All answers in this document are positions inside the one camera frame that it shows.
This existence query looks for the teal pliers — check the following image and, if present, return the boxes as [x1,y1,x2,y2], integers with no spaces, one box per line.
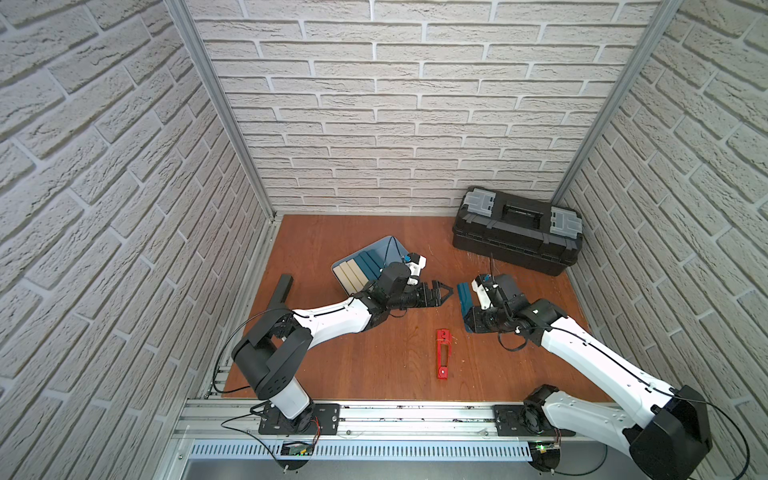
[457,282,474,333]
[355,252,380,281]
[361,250,383,276]
[368,248,390,270]

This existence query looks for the blue plastic storage tray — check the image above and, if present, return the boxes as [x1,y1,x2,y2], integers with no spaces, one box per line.
[332,236,407,284]

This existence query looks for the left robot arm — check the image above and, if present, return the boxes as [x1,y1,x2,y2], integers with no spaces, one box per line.
[231,262,453,433]

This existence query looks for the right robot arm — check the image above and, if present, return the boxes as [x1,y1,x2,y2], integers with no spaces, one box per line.
[458,275,713,479]

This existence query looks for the red pliers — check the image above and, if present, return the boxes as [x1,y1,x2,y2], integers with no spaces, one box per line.
[436,329,452,380]

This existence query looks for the black plastic toolbox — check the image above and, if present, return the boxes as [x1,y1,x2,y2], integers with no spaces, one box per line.
[452,186,583,276]

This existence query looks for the black flat bar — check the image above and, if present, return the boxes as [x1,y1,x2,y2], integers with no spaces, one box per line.
[268,274,293,309]

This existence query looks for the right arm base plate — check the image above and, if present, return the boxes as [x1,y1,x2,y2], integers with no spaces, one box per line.
[492,404,557,437]

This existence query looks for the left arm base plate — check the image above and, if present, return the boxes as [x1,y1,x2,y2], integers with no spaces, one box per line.
[259,402,340,436]

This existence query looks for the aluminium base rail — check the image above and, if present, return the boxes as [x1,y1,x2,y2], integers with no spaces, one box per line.
[171,399,591,464]

